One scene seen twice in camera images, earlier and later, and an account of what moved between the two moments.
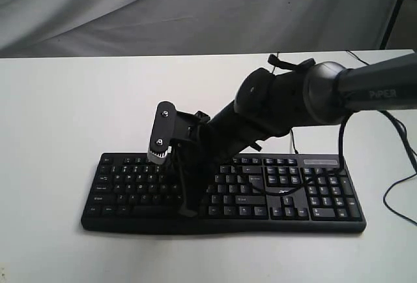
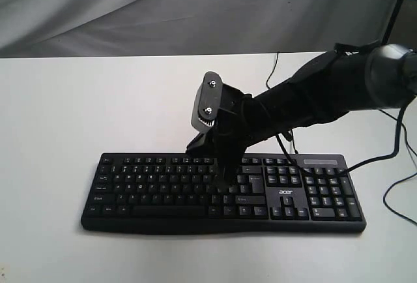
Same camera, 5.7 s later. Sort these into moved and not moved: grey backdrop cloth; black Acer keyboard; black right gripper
Moved: black right gripper
Not moved: black Acer keyboard; grey backdrop cloth
